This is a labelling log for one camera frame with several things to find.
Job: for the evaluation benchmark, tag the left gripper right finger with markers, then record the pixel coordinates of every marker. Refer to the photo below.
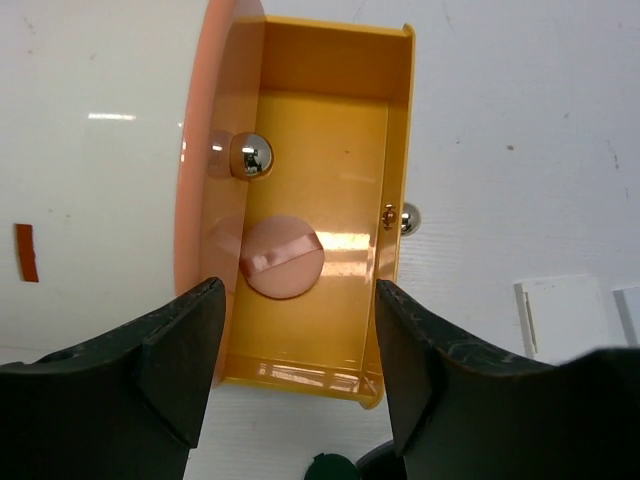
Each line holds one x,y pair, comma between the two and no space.
463,408

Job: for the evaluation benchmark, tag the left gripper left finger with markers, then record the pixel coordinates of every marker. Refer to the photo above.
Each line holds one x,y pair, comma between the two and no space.
127,404

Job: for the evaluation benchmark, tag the dark green puff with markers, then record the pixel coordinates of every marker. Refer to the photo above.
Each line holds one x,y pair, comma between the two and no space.
331,466

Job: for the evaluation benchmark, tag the pink puff with strap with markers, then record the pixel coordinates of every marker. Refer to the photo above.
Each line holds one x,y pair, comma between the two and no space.
281,257

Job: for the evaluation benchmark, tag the yellow drawer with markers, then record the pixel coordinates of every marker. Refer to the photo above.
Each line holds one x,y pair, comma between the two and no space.
333,103

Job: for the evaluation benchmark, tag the black square compact case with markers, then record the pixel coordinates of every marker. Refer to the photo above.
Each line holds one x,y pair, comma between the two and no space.
382,463

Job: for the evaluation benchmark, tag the white square compact left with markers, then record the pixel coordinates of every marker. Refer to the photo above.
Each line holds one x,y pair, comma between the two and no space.
561,317

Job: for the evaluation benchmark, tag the white square compact with gold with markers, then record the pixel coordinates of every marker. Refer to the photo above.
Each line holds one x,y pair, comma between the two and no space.
627,303

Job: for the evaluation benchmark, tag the cream round drawer organizer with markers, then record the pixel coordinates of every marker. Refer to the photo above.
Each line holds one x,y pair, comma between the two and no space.
106,110

